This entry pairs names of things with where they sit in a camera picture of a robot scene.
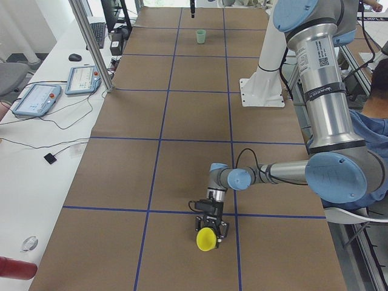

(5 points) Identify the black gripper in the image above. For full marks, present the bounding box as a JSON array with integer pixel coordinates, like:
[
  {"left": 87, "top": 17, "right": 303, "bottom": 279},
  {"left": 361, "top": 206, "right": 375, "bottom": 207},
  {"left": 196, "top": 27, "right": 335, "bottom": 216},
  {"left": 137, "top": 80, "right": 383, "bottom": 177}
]
[{"left": 195, "top": 215, "right": 230, "bottom": 243}]

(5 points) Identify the yellow cup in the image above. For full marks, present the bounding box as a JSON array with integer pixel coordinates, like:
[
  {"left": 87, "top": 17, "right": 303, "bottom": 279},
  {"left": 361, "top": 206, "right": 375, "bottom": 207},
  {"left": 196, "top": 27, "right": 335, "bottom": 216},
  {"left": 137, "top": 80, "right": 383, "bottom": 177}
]
[{"left": 196, "top": 227, "right": 217, "bottom": 252}]

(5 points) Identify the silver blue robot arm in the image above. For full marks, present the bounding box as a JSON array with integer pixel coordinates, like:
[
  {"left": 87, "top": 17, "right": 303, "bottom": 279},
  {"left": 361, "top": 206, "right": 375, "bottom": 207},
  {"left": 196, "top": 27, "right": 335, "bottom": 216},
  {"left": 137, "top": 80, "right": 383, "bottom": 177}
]
[{"left": 189, "top": 1, "right": 387, "bottom": 251}]

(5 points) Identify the light green cup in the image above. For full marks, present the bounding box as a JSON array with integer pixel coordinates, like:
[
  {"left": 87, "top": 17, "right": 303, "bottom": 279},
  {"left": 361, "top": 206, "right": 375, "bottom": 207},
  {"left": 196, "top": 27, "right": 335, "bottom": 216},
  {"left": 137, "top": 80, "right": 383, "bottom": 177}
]
[{"left": 196, "top": 29, "right": 206, "bottom": 44}]

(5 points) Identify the white chair seat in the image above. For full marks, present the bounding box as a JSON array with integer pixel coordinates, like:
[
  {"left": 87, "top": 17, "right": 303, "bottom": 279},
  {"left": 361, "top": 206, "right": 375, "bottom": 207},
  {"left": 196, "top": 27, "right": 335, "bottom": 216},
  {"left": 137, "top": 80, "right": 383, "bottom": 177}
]
[{"left": 324, "top": 207, "right": 387, "bottom": 224}]

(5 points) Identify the small black square pad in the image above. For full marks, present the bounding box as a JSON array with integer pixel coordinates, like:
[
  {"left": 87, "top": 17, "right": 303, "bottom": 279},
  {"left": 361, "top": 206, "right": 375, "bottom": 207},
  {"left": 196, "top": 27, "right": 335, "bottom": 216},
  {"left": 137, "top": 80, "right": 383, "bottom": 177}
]
[{"left": 44, "top": 153, "right": 57, "bottom": 164}]

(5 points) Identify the clear plastic wrapper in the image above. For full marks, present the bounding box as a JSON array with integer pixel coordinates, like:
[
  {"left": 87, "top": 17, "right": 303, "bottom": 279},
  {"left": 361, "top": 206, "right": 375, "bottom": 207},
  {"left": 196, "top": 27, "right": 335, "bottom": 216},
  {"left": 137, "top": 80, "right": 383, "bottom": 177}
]
[{"left": 20, "top": 236, "right": 39, "bottom": 253}]

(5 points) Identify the person in blue shirt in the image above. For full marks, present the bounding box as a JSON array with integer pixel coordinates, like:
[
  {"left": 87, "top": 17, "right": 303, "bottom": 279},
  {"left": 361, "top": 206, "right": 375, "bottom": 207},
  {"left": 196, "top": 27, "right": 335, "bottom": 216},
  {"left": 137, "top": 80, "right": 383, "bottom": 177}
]
[{"left": 322, "top": 59, "right": 387, "bottom": 211}]

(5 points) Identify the far blue teach pendant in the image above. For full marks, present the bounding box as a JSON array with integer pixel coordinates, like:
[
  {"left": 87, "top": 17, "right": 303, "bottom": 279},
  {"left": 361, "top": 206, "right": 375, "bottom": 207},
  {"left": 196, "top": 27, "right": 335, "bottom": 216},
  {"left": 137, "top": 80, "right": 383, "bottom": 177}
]
[{"left": 65, "top": 65, "right": 101, "bottom": 95}]

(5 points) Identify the blue teach pendant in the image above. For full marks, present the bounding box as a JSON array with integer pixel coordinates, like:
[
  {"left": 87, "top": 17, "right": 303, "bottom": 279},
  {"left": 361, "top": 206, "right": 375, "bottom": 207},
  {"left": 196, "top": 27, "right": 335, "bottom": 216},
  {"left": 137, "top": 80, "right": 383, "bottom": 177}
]
[
  {"left": 65, "top": 65, "right": 101, "bottom": 95},
  {"left": 13, "top": 84, "right": 62, "bottom": 117}
]

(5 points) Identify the red cylinder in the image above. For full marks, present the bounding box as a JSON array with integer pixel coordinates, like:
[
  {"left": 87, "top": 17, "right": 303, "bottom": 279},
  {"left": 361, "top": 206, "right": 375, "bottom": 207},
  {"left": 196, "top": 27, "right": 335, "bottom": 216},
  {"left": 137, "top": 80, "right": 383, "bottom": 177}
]
[{"left": 1, "top": 256, "right": 38, "bottom": 280}]

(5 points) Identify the small black box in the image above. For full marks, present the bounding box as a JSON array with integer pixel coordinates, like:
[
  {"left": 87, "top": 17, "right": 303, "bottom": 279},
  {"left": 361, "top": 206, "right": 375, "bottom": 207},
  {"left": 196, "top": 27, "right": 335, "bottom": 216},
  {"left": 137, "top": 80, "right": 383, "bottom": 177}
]
[{"left": 110, "top": 33, "right": 124, "bottom": 56}]

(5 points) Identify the near blue teach pendant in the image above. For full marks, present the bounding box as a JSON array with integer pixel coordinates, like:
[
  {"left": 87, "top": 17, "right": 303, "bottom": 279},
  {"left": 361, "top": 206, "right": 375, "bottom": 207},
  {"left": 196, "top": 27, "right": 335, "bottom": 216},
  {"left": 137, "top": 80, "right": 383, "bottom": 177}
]
[{"left": 13, "top": 84, "right": 62, "bottom": 117}]

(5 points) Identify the black computer mouse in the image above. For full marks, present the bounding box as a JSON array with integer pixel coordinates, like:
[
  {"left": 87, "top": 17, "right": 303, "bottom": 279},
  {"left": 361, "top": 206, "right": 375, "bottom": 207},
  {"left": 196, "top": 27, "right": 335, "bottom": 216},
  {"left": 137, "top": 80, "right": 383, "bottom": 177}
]
[{"left": 68, "top": 53, "right": 82, "bottom": 62}]

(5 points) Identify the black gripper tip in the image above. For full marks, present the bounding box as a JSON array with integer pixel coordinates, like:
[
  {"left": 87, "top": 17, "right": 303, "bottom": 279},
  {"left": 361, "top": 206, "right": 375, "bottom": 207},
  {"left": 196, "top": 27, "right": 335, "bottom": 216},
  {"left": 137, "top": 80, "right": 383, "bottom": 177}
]
[{"left": 190, "top": 0, "right": 196, "bottom": 19}]

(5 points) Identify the black keyboard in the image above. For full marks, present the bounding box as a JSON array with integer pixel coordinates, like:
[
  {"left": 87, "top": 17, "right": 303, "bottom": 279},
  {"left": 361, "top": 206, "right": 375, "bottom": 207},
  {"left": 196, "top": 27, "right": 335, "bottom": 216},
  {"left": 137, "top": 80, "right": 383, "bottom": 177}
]
[{"left": 89, "top": 22, "right": 106, "bottom": 49}]

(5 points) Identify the black computer monitor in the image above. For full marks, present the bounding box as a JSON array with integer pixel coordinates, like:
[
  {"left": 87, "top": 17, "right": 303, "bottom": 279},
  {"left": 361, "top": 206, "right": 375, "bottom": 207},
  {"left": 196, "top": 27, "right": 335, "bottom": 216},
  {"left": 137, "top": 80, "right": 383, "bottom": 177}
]
[{"left": 101, "top": 0, "right": 132, "bottom": 32}]

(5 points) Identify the grey office chair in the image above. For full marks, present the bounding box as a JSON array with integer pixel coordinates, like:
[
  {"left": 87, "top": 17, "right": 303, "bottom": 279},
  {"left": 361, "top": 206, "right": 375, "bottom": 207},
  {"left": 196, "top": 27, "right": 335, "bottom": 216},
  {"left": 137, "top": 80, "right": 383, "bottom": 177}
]
[{"left": 1, "top": 53, "right": 42, "bottom": 97}]

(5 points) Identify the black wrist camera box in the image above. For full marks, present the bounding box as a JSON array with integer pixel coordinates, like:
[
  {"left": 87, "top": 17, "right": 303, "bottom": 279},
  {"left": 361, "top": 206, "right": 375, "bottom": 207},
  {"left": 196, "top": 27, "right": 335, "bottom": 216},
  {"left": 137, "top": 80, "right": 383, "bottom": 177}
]
[{"left": 195, "top": 199, "right": 224, "bottom": 217}]

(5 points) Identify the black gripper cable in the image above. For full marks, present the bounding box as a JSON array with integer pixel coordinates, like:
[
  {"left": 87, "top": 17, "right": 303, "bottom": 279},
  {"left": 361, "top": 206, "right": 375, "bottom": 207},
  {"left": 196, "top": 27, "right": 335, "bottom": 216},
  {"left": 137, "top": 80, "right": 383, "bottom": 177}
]
[{"left": 188, "top": 148, "right": 307, "bottom": 213}]

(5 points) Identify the black pendant cable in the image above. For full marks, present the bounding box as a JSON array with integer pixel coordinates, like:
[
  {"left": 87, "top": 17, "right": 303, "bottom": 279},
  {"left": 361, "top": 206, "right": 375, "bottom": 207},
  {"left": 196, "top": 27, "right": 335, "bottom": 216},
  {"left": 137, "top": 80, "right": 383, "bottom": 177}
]
[{"left": 0, "top": 80, "right": 107, "bottom": 149}]

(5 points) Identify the aluminium frame post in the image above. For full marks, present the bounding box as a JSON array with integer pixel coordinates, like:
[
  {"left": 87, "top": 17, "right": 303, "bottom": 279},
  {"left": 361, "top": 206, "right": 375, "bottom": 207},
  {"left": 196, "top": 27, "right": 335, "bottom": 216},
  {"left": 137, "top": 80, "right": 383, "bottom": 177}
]
[{"left": 69, "top": 0, "right": 113, "bottom": 93}]

